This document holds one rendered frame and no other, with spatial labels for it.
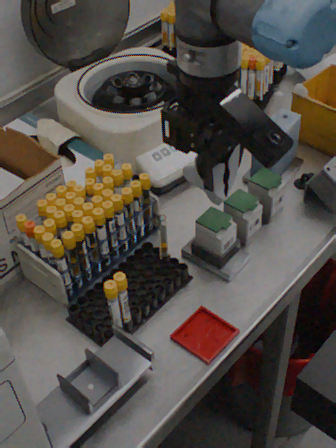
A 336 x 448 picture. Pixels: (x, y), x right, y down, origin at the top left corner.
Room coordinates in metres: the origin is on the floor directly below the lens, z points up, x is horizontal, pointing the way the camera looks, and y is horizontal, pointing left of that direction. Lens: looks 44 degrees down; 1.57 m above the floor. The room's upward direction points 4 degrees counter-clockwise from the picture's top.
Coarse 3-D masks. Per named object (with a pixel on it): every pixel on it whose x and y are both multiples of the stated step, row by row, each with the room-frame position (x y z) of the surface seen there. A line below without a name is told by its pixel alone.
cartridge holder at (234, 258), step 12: (192, 240) 0.66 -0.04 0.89; (192, 252) 0.63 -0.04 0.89; (204, 252) 0.61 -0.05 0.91; (228, 252) 0.61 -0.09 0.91; (240, 252) 0.63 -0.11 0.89; (204, 264) 0.61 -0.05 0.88; (216, 264) 0.60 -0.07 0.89; (228, 264) 0.60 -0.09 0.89; (240, 264) 0.60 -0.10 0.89; (228, 276) 0.58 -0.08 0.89
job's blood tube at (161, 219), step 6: (162, 216) 0.62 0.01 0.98; (162, 222) 0.61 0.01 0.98; (162, 228) 0.61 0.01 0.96; (162, 234) 0.61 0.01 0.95; (162, 240) 0.61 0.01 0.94; (162, 246) 0.61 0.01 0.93; (168, 246) 0.62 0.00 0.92; (162, 252) 0.61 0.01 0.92; (168, 252) 0.61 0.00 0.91; (162, 258) 0.61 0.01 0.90; (168, 258) 0.61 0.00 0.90
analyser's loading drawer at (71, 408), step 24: (120, 336) 0.46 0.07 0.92; (96, 360) 0.41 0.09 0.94; (120, 360) 0.43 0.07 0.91; (144, 360) 0.43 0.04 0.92; (72, 384) 0.40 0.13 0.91; (96, 384) 0.40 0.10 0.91; (120, 384) 0.39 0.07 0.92; (48, 408) 0.37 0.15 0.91; (72, 408) 0.37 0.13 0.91; (96, 408) 0.36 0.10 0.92; (48, 432) 0.34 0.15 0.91; (72, 432) 0.34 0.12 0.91
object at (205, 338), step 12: (204, 312) 0.53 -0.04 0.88; (192, 324) 0.51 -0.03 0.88; (204, 324) 0.51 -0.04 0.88; (216, 324) 0.51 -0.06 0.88; (228, 324) 0.50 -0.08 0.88; (180, 336) 0.49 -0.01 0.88; (192, 336) 0.49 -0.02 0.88; (204, 336) 0.49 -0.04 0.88; (216, 336) 0.48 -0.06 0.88; (228, 336) 0.48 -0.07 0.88; (192, 348) 0.47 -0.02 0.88; (204, 348) 0.47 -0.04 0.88; (216, 348) 0.47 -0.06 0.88; (204, 360) 0.45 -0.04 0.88
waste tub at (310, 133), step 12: (324, 72) 0.99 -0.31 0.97; (312, 84) 0.97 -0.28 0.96; (324, 84) 1.00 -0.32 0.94; (300, 96) 0.91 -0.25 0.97; (312, 96) 0.97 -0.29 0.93; (324, 96) 1.00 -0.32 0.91; (300, 108) 0.91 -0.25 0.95; (312, 108) 0.89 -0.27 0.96; (324, 108) 0.88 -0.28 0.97; (312, 120) 0.89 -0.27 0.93; (324, 120) 0.87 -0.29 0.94; (300, 132) 0.91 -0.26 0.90; (312, 132) 0.89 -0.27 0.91; (324, 132) 0.87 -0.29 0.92; (312, 144) 0.89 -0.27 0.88; (324, 144) 0.87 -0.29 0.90
